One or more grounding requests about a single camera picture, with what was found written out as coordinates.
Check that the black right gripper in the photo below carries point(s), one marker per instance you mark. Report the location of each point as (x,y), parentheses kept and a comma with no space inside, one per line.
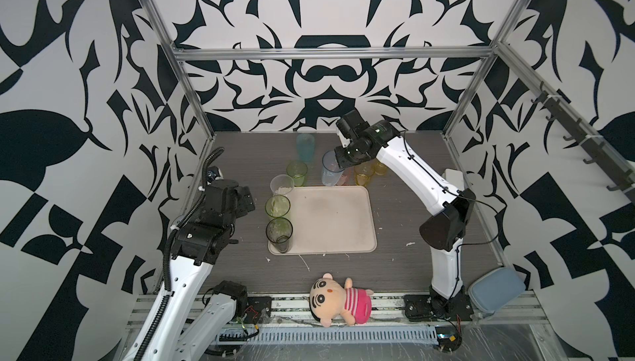
(342,161)

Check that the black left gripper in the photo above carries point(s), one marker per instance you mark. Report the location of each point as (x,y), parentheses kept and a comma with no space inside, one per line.
(246,204)

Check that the tall yellow plastic cup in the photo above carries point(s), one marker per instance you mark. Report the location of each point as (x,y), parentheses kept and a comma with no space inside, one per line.
(380,169)

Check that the pink plastic cup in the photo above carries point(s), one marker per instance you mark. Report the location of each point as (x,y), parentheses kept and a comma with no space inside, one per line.
(347,177)

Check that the tall blue plastic cup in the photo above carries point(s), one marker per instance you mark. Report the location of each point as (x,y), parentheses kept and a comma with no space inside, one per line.
(332,174)

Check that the tall green plastic cup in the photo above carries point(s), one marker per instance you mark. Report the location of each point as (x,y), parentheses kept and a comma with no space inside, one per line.
(277,206)

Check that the clear plastic cup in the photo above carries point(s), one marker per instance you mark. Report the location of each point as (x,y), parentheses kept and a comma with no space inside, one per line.
(282,185)

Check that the teal plastic cup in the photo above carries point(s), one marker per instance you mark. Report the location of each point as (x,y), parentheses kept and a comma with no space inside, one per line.
(305,146)

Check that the dark grey plastic cup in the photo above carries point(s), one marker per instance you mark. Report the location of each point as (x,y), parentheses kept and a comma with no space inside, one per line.
(279,232)

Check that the short green plastic cup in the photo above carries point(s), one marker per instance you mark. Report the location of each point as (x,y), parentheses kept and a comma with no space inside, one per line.
(298,171)

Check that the beige plastic tray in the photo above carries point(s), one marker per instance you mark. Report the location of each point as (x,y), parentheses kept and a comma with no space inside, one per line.
(330,220)

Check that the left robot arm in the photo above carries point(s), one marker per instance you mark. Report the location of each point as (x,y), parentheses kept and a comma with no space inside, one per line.
(195,242)

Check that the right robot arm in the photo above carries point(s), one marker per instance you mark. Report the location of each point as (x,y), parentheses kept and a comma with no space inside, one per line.
(449,207)

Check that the short yellow plastic cup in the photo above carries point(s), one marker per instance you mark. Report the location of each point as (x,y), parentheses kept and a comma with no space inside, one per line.
(364,173)

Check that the cartoon boy plush doll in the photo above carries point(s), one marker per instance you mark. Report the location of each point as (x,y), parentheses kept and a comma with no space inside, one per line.
(328,300)

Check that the light blue zip pouch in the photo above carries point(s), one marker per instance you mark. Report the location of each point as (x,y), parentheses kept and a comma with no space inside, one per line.
(495,290)

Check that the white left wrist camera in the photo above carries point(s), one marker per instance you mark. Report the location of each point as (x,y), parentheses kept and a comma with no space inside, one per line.
(213,173)

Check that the white wall box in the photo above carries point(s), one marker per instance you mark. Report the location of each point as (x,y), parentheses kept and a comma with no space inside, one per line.
(453,182)

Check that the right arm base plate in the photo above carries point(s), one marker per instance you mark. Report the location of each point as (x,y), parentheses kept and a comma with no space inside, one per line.
(436,308)

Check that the white slotted cable duct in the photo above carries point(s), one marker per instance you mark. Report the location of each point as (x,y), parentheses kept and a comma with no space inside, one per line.
(337,335)

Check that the wall hook rail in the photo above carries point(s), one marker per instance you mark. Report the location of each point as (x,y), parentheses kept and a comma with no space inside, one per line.
(580,133)

